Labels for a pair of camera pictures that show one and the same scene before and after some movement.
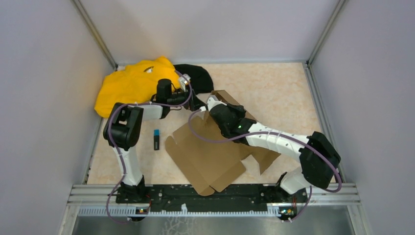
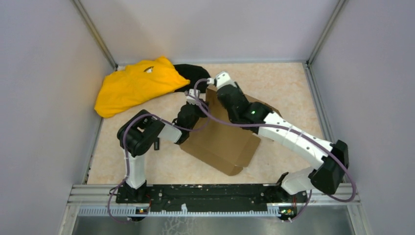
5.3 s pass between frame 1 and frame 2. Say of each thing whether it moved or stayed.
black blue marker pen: stayed
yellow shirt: stayed
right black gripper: moved
